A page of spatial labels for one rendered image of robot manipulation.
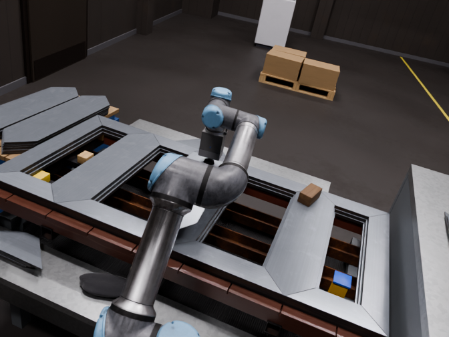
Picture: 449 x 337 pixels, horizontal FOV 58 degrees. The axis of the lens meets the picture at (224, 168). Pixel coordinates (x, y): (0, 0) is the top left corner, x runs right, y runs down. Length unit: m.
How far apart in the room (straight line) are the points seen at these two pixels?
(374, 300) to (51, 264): 1.15
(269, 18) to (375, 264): 6.97
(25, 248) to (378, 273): 1.29
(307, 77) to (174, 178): 5.17
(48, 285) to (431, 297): 1.22
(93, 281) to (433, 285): 1.09
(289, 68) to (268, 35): 2.28
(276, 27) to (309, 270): 7.07
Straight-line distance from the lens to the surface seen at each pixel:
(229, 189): 1.06
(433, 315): 1.29
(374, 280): 1.60
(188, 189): 1.05
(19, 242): 1.70
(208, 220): 1.60
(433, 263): 1.48
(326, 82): 6.14
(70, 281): 1.59
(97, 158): 1.91
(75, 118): 2.30
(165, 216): 1.05
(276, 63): 6.15
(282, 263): 1.50
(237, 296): 1.40
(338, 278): 1.49
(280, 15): 8.25
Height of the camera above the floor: 1.83
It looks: 30 degrees down
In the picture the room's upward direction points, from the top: 12 degrees clockwise
